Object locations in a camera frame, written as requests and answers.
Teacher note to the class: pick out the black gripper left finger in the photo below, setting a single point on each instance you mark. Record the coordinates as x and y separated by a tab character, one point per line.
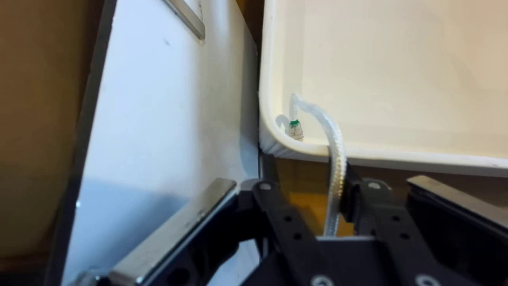
175	232

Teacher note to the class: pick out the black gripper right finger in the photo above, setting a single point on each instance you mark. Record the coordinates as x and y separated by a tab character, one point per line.
386	227

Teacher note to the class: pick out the flat white basket lid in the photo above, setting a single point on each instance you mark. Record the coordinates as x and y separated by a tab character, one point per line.
169	116

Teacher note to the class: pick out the white plastic basket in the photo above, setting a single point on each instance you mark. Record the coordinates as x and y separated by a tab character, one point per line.
397	68

